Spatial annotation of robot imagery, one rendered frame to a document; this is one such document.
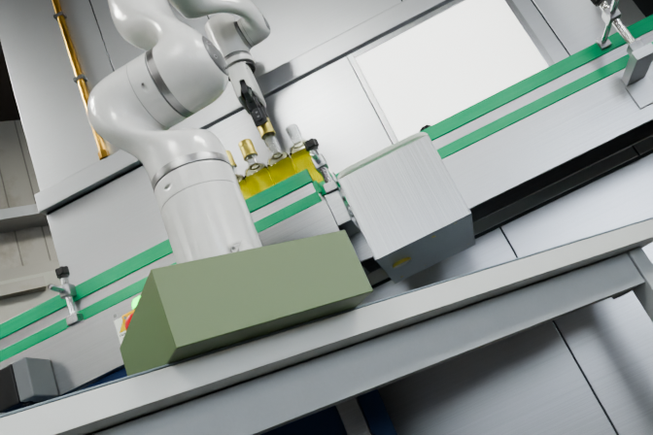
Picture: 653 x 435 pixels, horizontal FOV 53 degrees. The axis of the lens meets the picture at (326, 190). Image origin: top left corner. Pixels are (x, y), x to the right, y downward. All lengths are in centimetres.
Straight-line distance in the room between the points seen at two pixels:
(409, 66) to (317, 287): 100
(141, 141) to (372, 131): 77
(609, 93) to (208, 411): 101
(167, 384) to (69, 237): 120
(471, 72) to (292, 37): 51
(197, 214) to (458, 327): 41
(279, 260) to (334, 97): 95
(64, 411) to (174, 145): 40
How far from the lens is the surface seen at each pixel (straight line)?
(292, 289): 77
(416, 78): 167
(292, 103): 171
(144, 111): 103
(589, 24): 177
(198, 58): 101
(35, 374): 143
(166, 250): 141
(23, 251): 392
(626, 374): 153
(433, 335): 95
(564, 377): 151
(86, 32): 216
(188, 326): 72
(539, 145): 139
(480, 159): 138
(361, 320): 85
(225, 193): 92
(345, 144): 163
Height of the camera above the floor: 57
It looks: 22 degrees up
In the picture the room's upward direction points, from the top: 25 degrees counter-clockwise
